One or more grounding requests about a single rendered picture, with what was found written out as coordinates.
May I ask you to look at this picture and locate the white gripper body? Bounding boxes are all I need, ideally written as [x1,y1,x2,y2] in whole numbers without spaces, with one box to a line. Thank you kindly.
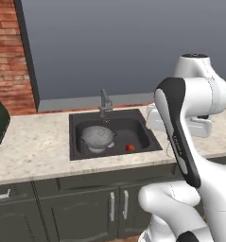
[145,103,214,138]

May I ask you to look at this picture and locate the dark grey sink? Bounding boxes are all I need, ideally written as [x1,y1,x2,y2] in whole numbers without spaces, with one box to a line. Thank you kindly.
[68,108,164,162]

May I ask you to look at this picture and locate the white colander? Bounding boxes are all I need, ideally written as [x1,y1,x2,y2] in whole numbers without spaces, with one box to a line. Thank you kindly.
[79,125,118,154]

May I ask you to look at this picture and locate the grey metal tap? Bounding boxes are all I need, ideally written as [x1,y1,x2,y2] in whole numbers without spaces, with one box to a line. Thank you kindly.
[98,88,114,118]

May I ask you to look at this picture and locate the wide dark green drawer front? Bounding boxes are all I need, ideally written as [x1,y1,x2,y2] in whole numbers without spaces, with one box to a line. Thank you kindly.
[33,164,183,191]

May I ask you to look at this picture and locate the dark framed window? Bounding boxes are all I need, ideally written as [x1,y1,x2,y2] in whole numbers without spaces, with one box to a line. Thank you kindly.
[13,0,226,112]

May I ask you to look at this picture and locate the dark green cupboard door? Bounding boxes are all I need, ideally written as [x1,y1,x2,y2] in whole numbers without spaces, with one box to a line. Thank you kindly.
[0,199,48,242]
[117,182,156,240]
[38,186,120,242]

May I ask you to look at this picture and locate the silver cupboard door handle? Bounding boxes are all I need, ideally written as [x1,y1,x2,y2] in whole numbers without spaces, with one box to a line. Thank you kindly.
[109,191,116,222]
[122,189,130,220]

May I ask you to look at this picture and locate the silver drawer handle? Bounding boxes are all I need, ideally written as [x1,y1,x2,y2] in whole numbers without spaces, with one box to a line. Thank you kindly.
[0,188,11,201]

